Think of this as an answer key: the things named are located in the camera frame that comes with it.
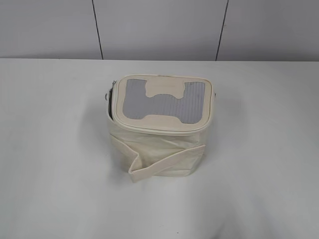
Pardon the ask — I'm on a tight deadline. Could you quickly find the cream canvas zipper bag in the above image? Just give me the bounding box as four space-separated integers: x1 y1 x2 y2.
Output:
105 75 216 182

